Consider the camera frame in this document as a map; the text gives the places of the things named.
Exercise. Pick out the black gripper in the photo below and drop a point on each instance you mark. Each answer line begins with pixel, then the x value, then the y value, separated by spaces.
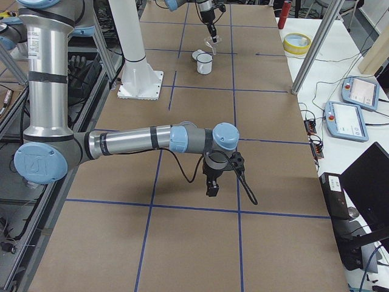
pixel 205 14
pixel 211 174

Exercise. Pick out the clear glass funnel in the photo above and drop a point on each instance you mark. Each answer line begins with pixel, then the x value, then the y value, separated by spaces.
pixel 212 44

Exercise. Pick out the black monitor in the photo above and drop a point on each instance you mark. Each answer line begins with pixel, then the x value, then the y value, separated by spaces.
pixel 366 183

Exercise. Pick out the white enamel mug blue rim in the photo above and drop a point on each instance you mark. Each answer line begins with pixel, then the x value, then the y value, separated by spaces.
pixel 204 63

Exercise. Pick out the orange circuit board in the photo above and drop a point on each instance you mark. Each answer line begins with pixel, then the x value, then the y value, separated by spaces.
pixel 310 126
pixel 317 149

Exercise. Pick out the teach pendant far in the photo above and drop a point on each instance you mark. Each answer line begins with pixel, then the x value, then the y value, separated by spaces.
pixel 360 92

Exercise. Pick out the red cylinder tube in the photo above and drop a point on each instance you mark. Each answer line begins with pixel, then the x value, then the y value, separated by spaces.
pixel 284 14

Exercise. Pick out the black computer box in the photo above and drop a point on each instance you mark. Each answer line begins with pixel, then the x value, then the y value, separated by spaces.
pixel 354 244

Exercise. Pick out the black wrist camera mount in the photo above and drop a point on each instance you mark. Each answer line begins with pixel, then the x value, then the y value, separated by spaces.
pixel 237 161

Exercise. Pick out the teach pendant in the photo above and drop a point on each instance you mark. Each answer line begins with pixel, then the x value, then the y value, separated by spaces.
pixel 345 121
pixel 360 92

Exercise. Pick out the orange circuit board near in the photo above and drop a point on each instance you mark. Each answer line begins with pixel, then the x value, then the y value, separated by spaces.
pixel 317 149

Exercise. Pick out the orange circuit board far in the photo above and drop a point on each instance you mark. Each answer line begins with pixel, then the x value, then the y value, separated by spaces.
pixel 310 126

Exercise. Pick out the yellow tape roll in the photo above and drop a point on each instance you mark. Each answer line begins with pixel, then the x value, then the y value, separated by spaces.
pixel 291 44

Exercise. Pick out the teach pendant near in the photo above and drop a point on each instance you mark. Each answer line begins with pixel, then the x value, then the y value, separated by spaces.
pixel 345 121

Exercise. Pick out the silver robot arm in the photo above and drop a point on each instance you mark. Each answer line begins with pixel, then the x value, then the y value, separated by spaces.
pixel 173 5
pixel 50 148

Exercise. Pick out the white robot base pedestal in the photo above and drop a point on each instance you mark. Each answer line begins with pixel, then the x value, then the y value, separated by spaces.
pixel 139 80

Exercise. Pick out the white lump in tape roll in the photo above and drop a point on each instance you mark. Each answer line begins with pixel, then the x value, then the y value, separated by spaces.
pixel 303 42

